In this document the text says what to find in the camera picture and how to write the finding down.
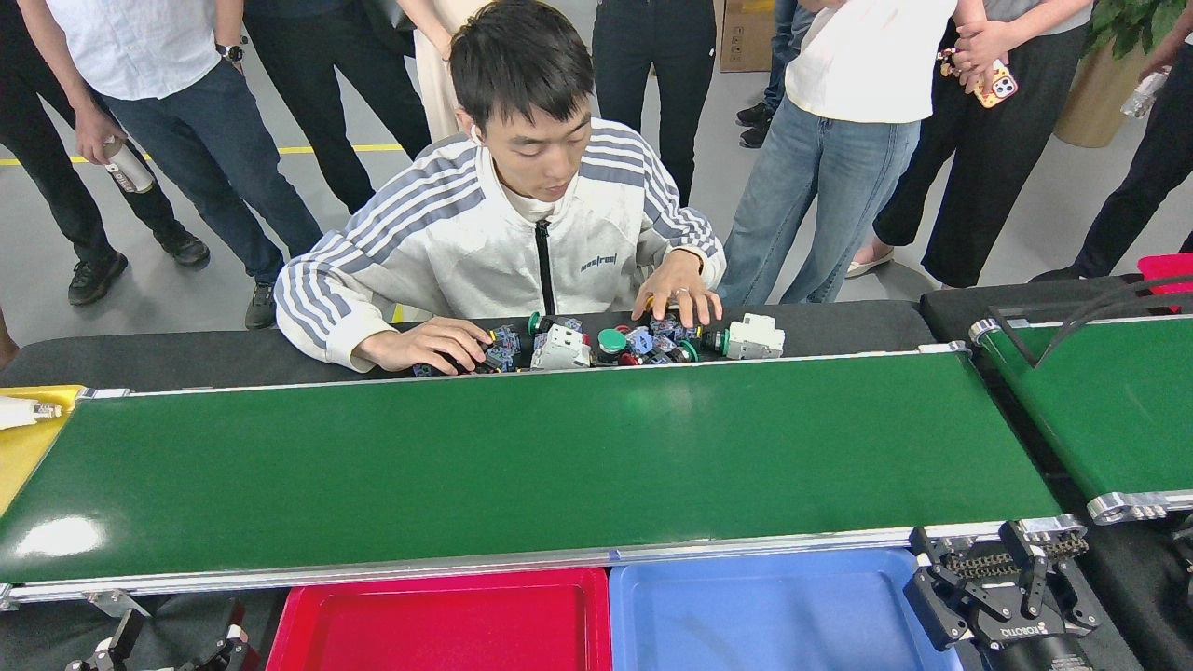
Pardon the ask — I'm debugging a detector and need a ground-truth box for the black triangular guide frame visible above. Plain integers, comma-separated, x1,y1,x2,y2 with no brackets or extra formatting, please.
986,275,1193,369

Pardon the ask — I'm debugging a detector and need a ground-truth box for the red plastic tray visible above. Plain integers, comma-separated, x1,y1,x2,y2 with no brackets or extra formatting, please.
267,567,613,671

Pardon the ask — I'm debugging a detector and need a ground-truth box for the white light bulb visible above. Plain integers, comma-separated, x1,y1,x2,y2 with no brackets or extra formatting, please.
0,396,62,431

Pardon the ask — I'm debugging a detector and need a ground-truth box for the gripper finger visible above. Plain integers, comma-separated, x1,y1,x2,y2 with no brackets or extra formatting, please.
67,610,147,671
182,601,264,671

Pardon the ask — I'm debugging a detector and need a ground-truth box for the conveyor drive chain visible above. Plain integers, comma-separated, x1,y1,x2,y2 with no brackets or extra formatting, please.
946,533,1091,579

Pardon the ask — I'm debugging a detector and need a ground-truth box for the brown cardboard box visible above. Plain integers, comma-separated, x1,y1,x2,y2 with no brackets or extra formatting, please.
718,0,776,74

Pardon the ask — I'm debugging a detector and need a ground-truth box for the blue plastic tray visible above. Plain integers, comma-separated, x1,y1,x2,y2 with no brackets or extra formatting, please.
609,548,966,671

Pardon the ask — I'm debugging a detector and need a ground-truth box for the yellow plastic tray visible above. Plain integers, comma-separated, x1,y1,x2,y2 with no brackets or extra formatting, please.
0,385,87,515

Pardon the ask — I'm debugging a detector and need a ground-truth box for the clear water bottle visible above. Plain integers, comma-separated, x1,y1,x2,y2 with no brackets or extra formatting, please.
1121,67,1171,119

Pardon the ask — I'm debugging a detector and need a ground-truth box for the long green conveyor belt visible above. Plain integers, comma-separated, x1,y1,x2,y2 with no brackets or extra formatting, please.
0,341,1091,611

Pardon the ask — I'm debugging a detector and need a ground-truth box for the seated person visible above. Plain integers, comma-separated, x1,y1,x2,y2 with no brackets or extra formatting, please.
273,0,728,374

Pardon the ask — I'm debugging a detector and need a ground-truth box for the person's left hand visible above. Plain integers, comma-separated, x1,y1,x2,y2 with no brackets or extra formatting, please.
632,250,723,329

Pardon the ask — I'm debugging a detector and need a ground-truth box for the white circuit breaker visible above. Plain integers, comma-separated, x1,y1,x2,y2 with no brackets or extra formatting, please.
531,323,593,371
725,314,786,361

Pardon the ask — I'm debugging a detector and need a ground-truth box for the green conveyor with black guide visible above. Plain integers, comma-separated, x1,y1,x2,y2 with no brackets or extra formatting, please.
969,312,1193,526

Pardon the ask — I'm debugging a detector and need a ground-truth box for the smartphone in patterned case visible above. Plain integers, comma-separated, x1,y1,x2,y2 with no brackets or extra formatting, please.
974,58,1019,109

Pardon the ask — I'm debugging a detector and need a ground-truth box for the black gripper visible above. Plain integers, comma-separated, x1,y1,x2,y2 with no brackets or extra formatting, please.
904,522,1103,671

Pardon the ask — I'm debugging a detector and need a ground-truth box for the potted green plant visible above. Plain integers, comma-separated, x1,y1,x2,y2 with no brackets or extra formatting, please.
1053,0,1193,148

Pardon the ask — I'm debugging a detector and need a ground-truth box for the small red plastic bin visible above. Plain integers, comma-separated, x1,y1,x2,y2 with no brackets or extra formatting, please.
1137,253,1193,313

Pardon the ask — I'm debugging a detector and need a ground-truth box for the person's right hand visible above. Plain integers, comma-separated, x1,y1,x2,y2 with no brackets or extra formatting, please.
354,317,493,377

